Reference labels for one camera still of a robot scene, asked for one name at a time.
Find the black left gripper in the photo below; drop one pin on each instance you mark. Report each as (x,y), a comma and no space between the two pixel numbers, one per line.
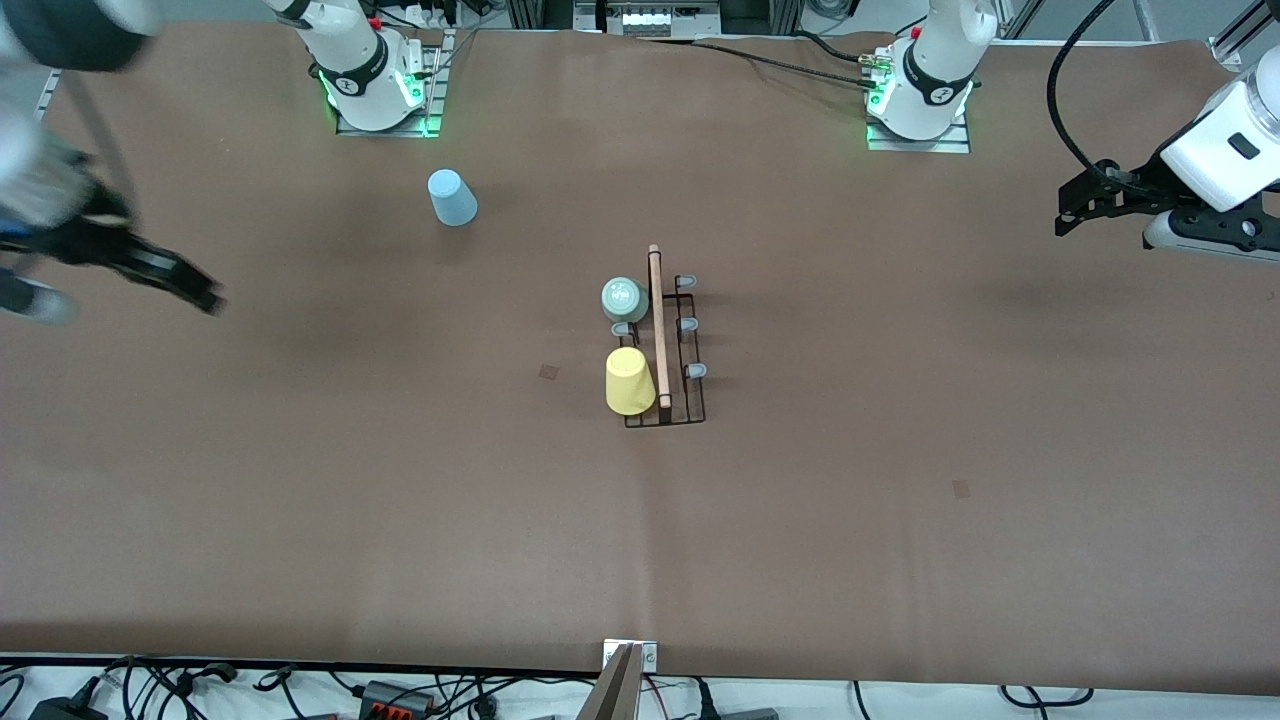
(1140,190)

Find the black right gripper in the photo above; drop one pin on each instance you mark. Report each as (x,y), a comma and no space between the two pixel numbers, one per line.
(88,238)

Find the mint green plastic cup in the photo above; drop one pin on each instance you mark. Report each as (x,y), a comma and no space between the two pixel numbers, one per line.
(624,300)

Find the yellow plastic cup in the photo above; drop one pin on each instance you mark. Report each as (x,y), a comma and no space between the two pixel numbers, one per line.
(630,385)

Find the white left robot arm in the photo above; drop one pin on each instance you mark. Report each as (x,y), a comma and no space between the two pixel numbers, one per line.
(935,70)

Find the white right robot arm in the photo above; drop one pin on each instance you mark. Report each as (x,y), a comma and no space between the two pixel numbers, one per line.
(360,50)

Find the light blue plastic cup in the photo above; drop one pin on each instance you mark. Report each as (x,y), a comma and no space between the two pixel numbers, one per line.
(452,198)

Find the black power adapter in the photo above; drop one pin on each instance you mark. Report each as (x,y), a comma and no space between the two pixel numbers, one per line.
(65,710)

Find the brown table cover sheet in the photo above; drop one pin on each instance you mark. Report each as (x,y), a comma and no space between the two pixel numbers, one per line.
(800,550)

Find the white multi-socket power strip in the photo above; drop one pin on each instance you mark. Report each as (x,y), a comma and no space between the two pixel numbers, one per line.
(655,20)

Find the orange black connector block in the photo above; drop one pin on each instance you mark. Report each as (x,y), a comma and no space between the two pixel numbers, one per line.
(395,697)

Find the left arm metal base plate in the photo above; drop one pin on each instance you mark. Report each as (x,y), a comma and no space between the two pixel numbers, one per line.
(950,145)

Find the small aluminium corner bracket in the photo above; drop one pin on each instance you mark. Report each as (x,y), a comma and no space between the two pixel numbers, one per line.
(1228,52)

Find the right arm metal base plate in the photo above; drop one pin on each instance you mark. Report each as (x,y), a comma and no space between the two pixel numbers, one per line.
(432,100)

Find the grey camera support beam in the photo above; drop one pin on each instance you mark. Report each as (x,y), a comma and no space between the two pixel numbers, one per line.
(615,695)

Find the small metal edge bracket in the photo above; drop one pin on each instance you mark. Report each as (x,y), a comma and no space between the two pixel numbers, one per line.
(650,657)

